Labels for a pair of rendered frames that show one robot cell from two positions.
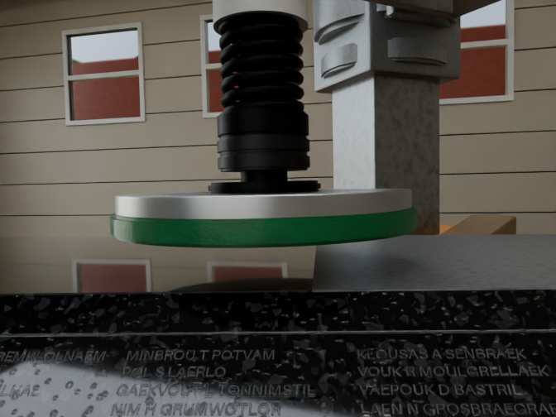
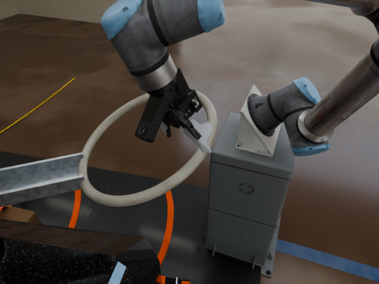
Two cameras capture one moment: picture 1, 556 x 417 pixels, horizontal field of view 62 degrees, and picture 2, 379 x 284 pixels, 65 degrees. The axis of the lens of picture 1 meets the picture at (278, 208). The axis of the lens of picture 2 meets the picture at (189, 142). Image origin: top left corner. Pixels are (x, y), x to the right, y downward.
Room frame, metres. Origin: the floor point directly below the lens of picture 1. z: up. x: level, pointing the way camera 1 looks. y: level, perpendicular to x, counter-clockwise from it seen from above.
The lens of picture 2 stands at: (0.82, 0.85, 1.79)
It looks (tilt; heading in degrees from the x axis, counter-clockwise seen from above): 38 degrees down; 187
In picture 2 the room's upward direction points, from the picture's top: straight up
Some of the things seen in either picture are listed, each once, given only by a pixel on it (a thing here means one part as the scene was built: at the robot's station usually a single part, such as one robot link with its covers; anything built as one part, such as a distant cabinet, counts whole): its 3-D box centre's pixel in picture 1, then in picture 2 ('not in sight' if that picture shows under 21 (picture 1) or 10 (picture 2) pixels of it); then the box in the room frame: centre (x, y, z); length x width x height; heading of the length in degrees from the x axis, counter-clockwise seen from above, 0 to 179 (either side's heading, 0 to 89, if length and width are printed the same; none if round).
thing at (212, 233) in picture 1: (265, 204); not in sight; (0.35, 0.01, 0.90); 0.22 x 0.22 x 0.04
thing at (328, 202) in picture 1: (265, 199); not in sight; (0.35, 0.01, 0.90); 0.21 x 0.21 x 0.01
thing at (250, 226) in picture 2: not in sight; (247, 192); (-0.45, 1.05, 0.43); 0.50 x 0.50 x 0.85; 77
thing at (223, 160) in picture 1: (264, 163); not in sight; (0.35, 0.01, 0.93); 0.07 x 0.07 x 0.01
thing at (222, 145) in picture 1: (263, 146); not in sight; (0.35, 0.01, 0.94); 0.07 x 0.07 x 0.01
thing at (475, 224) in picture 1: (475, 230); not in sight; (0.99, -0.42, 0.80); 0.20 x 0.10 x 0.05; 134
